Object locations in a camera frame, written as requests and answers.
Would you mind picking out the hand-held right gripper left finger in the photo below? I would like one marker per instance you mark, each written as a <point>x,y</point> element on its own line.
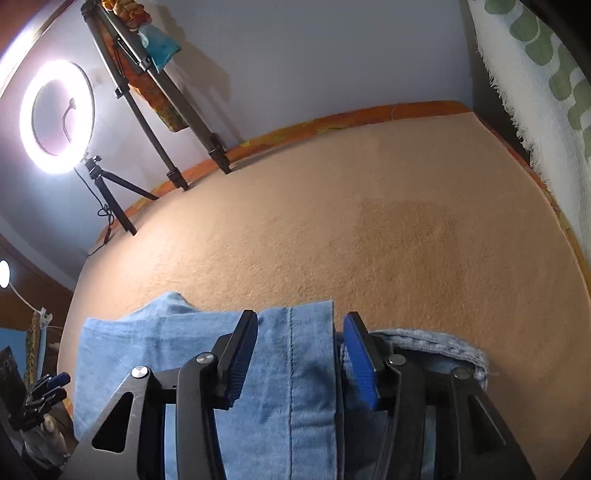
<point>244,360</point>

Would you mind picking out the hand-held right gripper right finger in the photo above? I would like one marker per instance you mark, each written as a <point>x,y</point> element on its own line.
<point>358,355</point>

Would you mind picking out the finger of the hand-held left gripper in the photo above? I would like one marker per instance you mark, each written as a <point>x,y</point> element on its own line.
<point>53,381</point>
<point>48,397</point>

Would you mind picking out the blue denim pants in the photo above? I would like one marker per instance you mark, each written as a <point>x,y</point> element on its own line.
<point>295,369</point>

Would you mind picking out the leopard print cloth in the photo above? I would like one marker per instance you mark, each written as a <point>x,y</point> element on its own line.
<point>34,341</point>

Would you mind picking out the light blue chair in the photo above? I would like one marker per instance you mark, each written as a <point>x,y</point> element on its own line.
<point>14,339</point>

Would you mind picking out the brown wooden door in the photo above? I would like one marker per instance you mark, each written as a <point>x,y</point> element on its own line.
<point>32,286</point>

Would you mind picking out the white gooseneck clip lamp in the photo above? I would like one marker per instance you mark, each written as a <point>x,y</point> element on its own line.
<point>3,273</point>

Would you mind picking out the small black tripod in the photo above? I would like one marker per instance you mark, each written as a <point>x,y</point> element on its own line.
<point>99,177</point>

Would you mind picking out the silver folded tripod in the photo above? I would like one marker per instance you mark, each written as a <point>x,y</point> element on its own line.
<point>219,152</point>

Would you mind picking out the orange patterned hanging cloth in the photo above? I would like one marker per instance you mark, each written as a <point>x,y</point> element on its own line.
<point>159,104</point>

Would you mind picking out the small blue hanging cloth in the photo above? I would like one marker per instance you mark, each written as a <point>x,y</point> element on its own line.
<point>159,48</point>

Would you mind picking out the green and white patterned blanket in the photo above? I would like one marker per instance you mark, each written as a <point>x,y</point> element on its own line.
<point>521,69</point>

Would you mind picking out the orange braided hanging item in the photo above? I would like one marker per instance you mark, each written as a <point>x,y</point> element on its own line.
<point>124,7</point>

